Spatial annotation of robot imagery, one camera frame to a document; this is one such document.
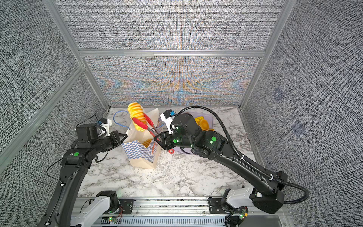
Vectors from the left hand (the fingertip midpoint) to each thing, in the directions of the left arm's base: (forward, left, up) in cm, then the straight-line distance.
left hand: (129, 133), depth 70 cm
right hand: (-8, -16, +10) cm, 20 cm away
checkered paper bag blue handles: (-6, -6, -3) cm, 9 cm away
